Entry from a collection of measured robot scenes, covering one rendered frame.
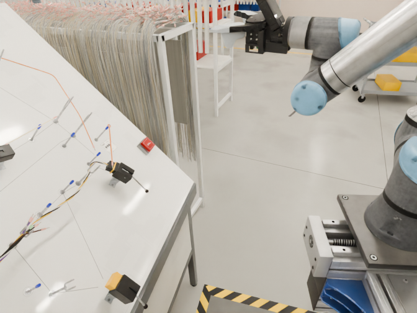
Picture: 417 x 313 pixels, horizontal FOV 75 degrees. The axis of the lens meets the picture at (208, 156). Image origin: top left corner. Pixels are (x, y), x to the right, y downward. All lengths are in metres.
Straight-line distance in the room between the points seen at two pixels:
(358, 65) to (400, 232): 0.38
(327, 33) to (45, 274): 0.92
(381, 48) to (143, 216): 0.86
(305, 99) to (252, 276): 1.54
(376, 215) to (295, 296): 1.28
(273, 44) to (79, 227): 0.77
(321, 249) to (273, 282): 1.25
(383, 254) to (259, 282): 1.31
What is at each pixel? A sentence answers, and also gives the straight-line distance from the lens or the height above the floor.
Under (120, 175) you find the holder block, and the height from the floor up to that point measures 1.13.
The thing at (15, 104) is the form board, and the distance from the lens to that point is 1.08.
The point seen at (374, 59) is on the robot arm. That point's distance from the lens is 0.61.
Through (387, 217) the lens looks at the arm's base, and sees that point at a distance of 0.76.
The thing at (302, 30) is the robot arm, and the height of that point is 1.57.
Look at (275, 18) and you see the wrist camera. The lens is 0.77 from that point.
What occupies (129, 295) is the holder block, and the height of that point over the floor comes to 0.99.
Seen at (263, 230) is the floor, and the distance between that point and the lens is 2.24.
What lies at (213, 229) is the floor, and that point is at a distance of 2.22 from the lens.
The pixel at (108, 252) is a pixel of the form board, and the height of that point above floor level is 0.98.
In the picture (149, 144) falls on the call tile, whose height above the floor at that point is 1.09.
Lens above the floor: 1.71
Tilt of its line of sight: 35 degrees down
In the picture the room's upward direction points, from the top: 2 degrees counter-clockwise
